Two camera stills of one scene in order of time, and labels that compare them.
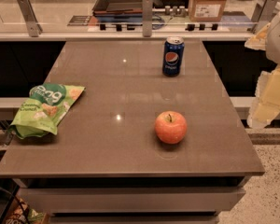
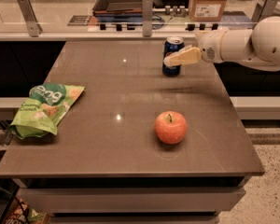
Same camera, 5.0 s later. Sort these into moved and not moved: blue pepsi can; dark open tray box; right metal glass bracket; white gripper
Moved: white gripper
Not moved: blue pepsi can; right metal glass bracket; dark open tray box
